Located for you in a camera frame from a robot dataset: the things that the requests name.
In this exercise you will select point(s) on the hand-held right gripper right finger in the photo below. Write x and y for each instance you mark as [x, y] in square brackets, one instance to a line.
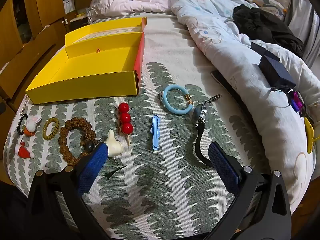
[222, 167]

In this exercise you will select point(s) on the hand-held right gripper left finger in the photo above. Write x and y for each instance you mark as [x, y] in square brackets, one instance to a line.
[92, 167]

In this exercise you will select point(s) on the white rabbit plush charm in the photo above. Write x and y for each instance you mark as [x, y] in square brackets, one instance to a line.
[31, 125]

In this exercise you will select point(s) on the yellow cardboard box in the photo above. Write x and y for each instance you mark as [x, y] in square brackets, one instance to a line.
[100, 62]

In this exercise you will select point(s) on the dark green dart pin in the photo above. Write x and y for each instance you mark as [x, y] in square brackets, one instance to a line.
[112, 173]

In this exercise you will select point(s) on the white garlic charm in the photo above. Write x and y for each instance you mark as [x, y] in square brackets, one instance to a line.
[113, 147]

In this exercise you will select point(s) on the green leaf patterned sheet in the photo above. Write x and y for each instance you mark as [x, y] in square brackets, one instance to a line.
[175, 180]

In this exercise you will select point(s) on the blue hair clip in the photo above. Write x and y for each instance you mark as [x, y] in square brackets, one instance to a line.
[155, 135]

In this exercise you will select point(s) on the red santa hat charm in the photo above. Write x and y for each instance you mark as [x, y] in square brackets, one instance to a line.
[23, 151]

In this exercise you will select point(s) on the yellow plastic object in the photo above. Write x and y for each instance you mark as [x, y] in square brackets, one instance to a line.
[310, 135]

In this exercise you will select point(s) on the purple key bundle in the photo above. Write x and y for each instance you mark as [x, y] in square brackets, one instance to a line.
[296, 97]

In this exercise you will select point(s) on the light blue printed quilt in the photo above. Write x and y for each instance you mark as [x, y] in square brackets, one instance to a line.
[225, 42]

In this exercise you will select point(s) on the black clothing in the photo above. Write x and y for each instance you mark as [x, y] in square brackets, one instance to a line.
[262, 25]

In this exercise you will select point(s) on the white pink bedding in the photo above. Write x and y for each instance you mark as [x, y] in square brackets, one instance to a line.
[130, 5]

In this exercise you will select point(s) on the printed pillow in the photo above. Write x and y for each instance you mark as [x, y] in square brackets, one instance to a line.
[270, 5]

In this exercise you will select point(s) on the wooden cabinet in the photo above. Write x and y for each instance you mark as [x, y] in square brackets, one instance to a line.
[37, 5]

